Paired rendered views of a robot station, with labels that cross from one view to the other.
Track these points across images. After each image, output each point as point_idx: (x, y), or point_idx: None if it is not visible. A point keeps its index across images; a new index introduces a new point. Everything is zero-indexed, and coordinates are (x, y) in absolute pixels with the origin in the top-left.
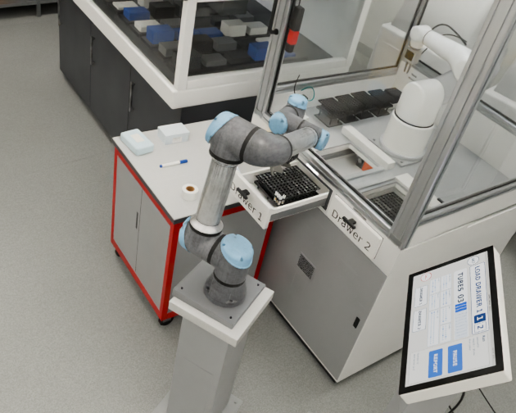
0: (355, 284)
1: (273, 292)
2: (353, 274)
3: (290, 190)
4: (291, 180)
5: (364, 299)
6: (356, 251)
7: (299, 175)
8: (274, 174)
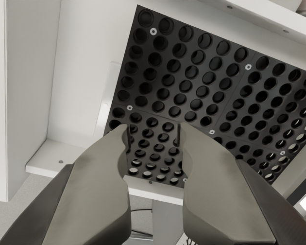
0: (162, 204)
1: None
2: (167, 206)
3: (174, 159)
4: (229, 136)
5: (156, 210)
6: (175, 235)
7: (280, 136)
8: (221, 64)
